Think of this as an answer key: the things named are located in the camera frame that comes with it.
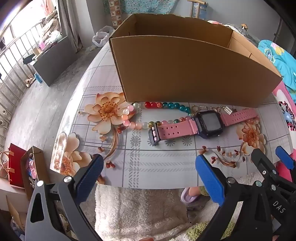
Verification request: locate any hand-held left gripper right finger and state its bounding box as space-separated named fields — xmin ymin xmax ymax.
xmin=195 ymin=154 xmax=277 ymax=241

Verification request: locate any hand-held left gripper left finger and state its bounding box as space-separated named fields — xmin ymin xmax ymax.
xmin=25 ymin=153 xmax=104 ymax=241

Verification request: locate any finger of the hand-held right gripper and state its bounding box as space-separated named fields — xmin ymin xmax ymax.
xmin=251 ymin=148 xmax=279 ymax=188
xmin=275 ymin=146 xmax=296 ymax=171

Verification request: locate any pink strap wristwatch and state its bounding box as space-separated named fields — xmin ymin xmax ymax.
xmin=148 ymin=107 xmax=259 ymax=146

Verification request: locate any colourful bead bracelet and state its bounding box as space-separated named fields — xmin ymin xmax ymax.
xmin=121 ymin=101 xmax=199 ymax=130

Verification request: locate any brown cardboard box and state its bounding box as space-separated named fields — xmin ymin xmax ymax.
xmin=109 ymin=13 xmax=284 ymax=109

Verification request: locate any purple slipper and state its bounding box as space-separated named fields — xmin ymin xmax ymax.
xmin=181 ymin=187 xmax=204 ymax=205

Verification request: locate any brown paper bag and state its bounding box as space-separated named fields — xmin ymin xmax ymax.
xmin=20 ymin=146 xmax=50 ymax=201

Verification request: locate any red gift bag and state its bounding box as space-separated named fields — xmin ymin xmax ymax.
xmin=8 ymin=143 xmax=28 ymax=188

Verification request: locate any blue cartoon blanket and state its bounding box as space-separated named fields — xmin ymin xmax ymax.
xmin=258 ymin=39 xmax=296 ymax=102

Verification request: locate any grey cabinet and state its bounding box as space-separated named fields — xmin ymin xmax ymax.
xmin=32 ymin=36 xmax=79 ymax=87

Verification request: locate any grey lace pillow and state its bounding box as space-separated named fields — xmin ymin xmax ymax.
xmin=225 ymin=23 xmax=262 ymax=48

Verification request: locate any balcony railing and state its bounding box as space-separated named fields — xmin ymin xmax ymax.
xmin=0 ymin=22 xmax=47 ymax=149

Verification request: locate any white plastic bag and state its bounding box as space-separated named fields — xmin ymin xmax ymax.
xmin=92 ymin=25 xmax=114 ymax=48

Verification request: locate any grey curtain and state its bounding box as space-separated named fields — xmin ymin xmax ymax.
xmin=58 ymin=0 xmax=80 ymax=54

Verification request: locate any blue water jug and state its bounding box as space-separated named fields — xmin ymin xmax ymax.
xmin=198 ymin=3 xmax=208 ymax=20

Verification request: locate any tall checkered box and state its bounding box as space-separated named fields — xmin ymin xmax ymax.
xmin=109 ymin=0 xmax=123 ymax=29

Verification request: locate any wooden chair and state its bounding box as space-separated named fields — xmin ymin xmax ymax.
xmin=187 ymin=0 xmax=207 ymax=18

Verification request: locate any teal floral wall cloth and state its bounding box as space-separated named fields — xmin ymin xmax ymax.
xmin=103 ymin=0 xmax=178 ymax=15

